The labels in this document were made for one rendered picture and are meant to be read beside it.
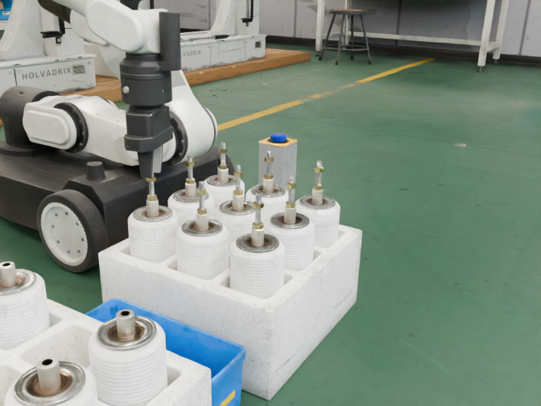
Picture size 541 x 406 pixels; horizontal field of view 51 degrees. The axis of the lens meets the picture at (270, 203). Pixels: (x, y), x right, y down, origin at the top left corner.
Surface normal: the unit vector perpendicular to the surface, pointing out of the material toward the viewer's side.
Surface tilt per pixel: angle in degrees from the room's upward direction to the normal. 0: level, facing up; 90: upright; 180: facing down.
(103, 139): 90
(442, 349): 0
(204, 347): 88
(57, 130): 90
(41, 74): 90
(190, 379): 0
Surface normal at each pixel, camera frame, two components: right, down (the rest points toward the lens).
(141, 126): -0.24, 0.35
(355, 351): 0.03, -0.93
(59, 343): 0.86, 0.21
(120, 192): 0.63, -0.50
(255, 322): -0.51, 0.30
